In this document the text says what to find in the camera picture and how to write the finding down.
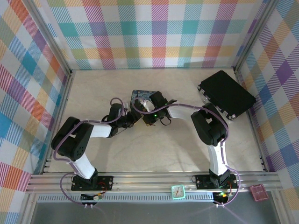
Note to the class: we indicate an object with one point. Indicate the small pink plastic box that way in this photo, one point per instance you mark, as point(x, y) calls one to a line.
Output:
point(258, 192)

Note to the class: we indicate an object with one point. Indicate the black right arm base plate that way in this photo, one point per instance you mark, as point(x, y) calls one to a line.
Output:
point(203, 181)

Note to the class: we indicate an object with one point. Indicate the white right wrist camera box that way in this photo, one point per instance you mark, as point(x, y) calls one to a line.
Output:
point(146, 105)

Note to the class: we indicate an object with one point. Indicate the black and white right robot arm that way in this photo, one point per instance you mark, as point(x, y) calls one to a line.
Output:
point(210, 126)

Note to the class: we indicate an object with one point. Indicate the black hard case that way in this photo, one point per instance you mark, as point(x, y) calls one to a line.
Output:
point(227, 92)

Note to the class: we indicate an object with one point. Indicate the blue starry painted box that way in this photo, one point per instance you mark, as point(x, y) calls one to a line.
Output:
point(140, 95)

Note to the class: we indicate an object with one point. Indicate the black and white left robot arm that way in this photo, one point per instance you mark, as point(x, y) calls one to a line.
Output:
point(72, 142)

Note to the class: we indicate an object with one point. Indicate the aluminium side rail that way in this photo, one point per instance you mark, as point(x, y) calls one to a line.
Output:
point(63, 109)
point(253, 130)

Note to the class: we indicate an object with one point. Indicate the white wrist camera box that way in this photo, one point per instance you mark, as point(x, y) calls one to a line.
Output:
point(126, 106)
point(146, 105)

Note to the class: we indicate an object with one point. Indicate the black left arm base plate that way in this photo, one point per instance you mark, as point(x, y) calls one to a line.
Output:
point(105, 182)

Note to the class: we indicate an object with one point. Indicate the aluminium profile rail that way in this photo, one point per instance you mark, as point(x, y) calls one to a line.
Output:
point(149, 180)

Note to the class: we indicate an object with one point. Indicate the aluminium frame post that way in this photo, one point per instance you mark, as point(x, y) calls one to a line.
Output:
point(50, 40)
point(254, 37)

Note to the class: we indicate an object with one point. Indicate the small mint square clock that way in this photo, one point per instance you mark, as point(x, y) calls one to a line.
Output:
point(177, 192)

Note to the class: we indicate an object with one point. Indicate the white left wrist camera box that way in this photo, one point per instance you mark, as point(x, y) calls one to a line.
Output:
point(126, 106)

